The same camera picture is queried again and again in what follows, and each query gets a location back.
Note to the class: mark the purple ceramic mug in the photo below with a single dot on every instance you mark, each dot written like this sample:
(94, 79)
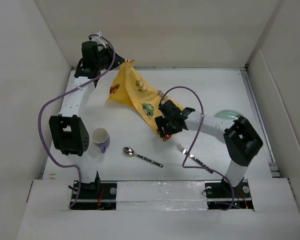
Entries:
(100, 137)

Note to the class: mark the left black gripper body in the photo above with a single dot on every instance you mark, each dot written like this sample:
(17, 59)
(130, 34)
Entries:
(105, 58)

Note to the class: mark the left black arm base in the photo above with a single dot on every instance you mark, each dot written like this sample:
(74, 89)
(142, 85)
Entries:
(97, 195)

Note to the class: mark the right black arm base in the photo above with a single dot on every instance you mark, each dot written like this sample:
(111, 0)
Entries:
(219, 195)

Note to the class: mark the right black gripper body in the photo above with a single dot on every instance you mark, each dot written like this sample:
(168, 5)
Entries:
(171, 128)

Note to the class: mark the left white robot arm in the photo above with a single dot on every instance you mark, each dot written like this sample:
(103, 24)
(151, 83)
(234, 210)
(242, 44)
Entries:
(69, 133)

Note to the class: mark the metal fork patterned handle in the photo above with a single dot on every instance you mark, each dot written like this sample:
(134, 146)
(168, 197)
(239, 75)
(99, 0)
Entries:
(200, 164)

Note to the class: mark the metal spoon patterned handle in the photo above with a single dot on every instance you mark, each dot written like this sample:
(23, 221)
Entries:
(131, 153)

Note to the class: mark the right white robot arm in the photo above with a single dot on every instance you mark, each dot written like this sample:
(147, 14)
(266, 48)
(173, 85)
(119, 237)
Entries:
(241, 139)

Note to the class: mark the light green ceramic plate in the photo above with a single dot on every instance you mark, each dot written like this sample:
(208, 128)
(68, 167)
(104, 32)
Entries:
(228, 114)

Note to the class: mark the yellow car-print placemat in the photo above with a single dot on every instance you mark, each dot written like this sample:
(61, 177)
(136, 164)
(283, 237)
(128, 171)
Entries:
(131, 89)

